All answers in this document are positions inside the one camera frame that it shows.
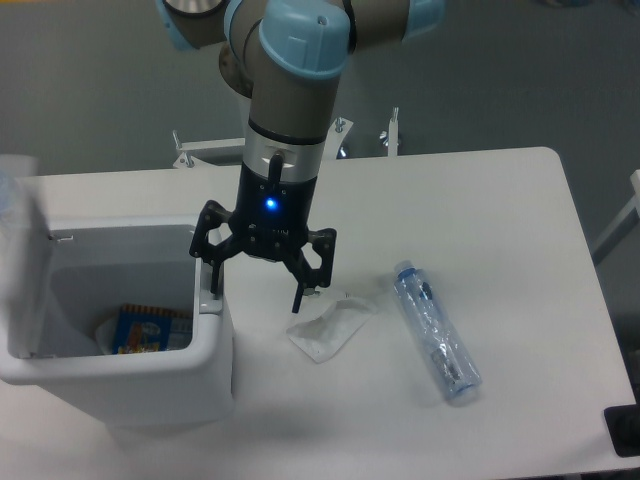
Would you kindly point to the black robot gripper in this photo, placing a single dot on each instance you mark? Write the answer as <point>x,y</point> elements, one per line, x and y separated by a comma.
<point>272,215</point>

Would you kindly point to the grey trash can push button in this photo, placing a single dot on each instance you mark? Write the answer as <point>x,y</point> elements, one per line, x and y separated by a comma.
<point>208,302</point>

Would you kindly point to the white plastic trash can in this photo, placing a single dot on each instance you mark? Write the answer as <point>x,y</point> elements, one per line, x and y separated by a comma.
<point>97,266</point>

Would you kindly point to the white trash can lid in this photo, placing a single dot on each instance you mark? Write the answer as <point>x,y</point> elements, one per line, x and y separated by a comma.
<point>26,251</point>

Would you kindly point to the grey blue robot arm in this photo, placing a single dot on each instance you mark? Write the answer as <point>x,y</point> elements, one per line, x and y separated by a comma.
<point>287,58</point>

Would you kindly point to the torn white plastic wrapper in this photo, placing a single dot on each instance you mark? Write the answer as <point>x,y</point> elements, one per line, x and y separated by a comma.
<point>327,321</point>

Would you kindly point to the blue snack packet in bin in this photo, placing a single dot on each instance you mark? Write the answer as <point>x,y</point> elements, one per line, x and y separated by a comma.
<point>146,329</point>

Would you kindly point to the clear blue plastic bottle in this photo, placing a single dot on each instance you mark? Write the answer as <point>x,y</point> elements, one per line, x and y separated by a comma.
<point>438,341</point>

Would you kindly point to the black object at table corner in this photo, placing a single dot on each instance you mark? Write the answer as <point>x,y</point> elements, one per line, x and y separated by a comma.
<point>623,426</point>

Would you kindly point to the white table clamp bracket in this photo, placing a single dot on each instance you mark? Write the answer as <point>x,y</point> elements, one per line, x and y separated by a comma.
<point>390,139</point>

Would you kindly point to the white frame at right edge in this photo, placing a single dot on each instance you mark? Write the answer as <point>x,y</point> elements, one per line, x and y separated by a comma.
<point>620,226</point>

